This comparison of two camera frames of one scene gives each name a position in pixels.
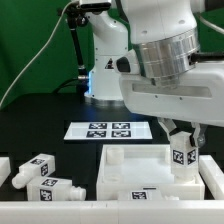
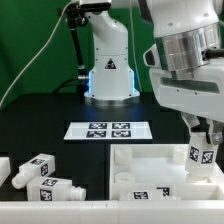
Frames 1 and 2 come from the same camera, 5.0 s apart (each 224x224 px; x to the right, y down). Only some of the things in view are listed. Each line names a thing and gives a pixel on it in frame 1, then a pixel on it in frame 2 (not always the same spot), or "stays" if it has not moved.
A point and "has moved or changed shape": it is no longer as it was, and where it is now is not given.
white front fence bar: (113, 212) stays
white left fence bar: (5, 168) stays
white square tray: (125, 167) has moved or changed shape
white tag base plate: (108, 130) stays
